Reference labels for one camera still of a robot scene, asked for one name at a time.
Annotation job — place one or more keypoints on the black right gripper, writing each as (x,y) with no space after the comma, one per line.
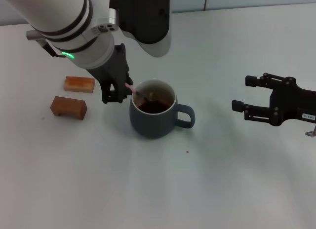
(288,103)

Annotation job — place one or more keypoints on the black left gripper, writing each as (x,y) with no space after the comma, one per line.
(114,68)

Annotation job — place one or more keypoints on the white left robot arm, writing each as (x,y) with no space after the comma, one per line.
(74,16)

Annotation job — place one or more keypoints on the dark brown wooden block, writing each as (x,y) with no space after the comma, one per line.
(69,106)

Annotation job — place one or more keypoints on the grey ceramic cup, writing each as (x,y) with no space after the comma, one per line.
(148,126)

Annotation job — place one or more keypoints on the light orange wooden block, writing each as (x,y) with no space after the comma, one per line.
(79,85)

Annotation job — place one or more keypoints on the dark coffee liquid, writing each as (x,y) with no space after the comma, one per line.
(155,108)

